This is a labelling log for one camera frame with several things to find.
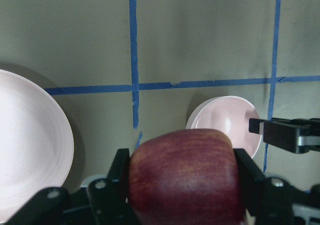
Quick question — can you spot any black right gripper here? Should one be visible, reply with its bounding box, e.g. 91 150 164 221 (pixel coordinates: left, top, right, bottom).
248 117 320 154

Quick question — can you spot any red apple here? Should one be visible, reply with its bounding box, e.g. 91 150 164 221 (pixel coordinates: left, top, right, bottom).
128 129 246 225

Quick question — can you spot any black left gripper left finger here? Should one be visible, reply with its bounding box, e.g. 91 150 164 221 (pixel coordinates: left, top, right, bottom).
107 148 130 202

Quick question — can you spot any pink plate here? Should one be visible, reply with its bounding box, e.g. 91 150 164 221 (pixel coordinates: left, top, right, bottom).
0 70 74 223

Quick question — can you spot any pink bowl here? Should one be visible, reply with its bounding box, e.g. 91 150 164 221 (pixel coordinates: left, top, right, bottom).
186 95 262 158

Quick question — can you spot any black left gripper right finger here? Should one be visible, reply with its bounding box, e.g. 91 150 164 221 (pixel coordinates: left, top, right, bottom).
234 148 266 217

